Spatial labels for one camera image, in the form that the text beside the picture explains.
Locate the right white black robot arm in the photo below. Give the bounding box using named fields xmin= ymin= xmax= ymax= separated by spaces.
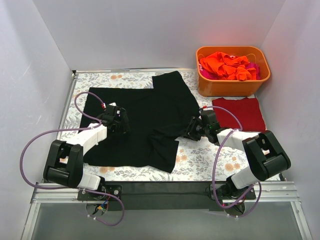
xmin=182 ymin=110 xmax=291 ymax=199

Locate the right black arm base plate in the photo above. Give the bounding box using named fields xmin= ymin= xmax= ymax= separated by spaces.
xmin=204 ymin=183 xmax=257 ymax=201

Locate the aluminium frame rail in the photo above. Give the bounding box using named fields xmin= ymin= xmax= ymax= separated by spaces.
xmin=22 ymin=181 xmax=312 ymax=240

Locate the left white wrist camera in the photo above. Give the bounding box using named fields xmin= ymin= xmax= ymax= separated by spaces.
xmin=101 ymin=102 xmax=117 ymax=110

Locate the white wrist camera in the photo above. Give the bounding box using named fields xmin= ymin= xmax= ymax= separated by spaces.
xmin=101 ymin=102 xmax=117 ymax=110
xmin=199 ymin=106 xmax=212 ymax=116

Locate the magenta pink t shirt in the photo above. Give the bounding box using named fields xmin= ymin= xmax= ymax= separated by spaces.
xmin=198 ymin=62 xmax=261 ymax=81

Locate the orange plastic laundry basket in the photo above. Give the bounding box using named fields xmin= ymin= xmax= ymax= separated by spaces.
xmin=196 ymin=46 xmax=271 ymax=97

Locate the folded dark red t shirt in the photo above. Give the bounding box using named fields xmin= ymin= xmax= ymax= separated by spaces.
xmin=212 ymin=97 xmax=267 ymax=132

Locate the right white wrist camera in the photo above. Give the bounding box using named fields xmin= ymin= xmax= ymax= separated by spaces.
xmin=199 ymin=106 xmax=212 ymax=116

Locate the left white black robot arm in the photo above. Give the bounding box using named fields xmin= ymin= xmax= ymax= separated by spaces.
xmin=43 ymin=103 xmax=130 ymax=200

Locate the black t shirt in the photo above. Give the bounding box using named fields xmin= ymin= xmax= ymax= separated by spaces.
xmin=83 ymin=71 xmax=200 ymax=173

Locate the orange t shirt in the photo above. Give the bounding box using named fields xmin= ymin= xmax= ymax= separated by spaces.
xmin=199 ymin=51 xmax=252 ymax=81

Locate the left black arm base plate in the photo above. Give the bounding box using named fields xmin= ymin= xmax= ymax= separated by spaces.
xmin=77 ymin=184 xmax=123 ymax=201

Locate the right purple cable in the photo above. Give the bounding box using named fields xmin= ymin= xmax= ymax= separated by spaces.
xmin=199 ymin=105 xmax=263 ymax=219

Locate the floral patterned table mat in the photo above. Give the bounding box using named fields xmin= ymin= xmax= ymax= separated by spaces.
xmin=57 ymin=69 xmax=248 ymax=182

